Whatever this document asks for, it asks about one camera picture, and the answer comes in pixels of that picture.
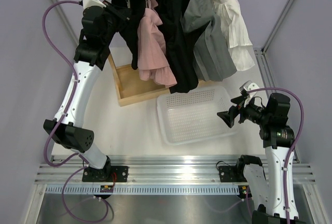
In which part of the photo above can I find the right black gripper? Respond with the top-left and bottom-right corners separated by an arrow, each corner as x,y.
217,94 -> 271,128

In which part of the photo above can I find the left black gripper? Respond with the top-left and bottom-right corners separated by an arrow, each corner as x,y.
101,1 -> 132,45

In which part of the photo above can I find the small black skirt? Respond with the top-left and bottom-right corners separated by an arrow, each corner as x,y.
111,0 -> 145,70

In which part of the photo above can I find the pink pleated skirt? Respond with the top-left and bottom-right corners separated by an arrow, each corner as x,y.
137,0 -> 177,88

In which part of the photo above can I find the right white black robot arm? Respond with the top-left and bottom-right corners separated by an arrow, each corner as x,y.
217,92 -> 301,223

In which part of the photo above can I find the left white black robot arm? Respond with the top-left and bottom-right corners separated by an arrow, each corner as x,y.
43,0 -> 128,182

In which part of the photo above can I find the grey pleated skirt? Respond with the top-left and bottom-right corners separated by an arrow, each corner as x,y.
181,0 -> 237,81

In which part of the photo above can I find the large black skirt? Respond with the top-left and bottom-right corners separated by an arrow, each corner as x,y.
155,0 -> 198,93

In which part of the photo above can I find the white ruffled skirt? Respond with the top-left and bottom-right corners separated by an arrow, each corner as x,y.
212,0 -> 255,71

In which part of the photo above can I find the white perforated plastic basket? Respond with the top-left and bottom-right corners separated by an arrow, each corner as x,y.
157,85 -> 237,146

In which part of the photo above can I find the wooden clothes rack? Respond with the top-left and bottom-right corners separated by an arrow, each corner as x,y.
108,48 -> 170,106

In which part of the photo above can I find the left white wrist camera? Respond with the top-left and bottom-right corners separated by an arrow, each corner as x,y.
82,0 -> 106,9

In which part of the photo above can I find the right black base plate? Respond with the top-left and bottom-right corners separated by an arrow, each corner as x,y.
217,165 -> 247,183

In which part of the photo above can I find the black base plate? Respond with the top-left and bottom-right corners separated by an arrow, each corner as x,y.
217,165 -> 247,183
82,166 -> 129,183

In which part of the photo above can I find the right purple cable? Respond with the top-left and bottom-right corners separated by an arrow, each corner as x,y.
204,88 -> 305,224

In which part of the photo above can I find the purple cable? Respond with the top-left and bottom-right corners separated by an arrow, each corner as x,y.
204,88 -> 305,224
42,0 -> 115,221

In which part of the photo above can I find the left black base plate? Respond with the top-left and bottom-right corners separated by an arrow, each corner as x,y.
82,166 -> 129,183

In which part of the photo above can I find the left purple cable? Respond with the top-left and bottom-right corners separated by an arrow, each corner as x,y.
42,0 -> 115,221

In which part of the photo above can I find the aluminium mounting rail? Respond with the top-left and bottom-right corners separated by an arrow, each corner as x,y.
35,155 -> 316,186

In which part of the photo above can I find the white slotted cable duct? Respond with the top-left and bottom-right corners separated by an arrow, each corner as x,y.
45,185 -> 240,195

